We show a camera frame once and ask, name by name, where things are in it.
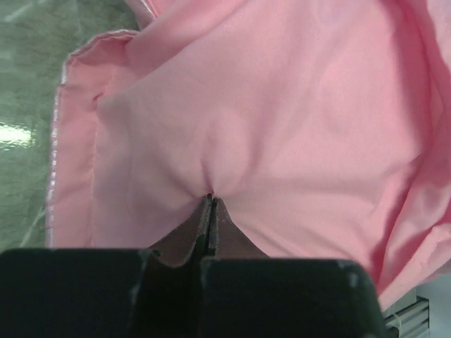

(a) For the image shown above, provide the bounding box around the pink pillowcase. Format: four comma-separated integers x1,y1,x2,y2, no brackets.
46,1,450,307

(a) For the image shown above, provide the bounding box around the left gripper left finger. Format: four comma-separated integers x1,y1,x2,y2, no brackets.
1,196,212,337

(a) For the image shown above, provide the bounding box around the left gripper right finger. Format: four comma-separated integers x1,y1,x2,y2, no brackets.
199,199,388,337

